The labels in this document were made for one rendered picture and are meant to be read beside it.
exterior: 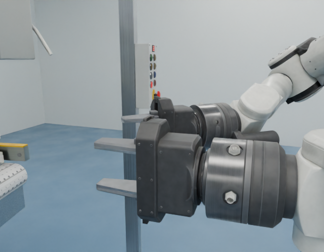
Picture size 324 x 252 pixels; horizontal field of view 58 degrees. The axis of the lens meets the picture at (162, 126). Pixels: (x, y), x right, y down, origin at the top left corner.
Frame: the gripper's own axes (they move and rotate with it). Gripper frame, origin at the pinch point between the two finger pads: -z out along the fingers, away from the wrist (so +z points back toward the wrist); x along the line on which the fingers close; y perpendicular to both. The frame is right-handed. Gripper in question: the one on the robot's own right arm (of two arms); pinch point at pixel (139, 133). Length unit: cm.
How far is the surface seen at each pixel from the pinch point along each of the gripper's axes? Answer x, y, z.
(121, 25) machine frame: -25, 69, 17
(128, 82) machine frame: -3, 68, 19
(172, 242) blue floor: 97, 95, 52
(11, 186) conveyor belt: 11.1, 12.0, -22.0
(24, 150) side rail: 5.7, 16.9, -19.3
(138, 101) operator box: 5, 66, 22
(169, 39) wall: -37, 330, 157
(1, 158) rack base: 7.0, 17.9, -23.8
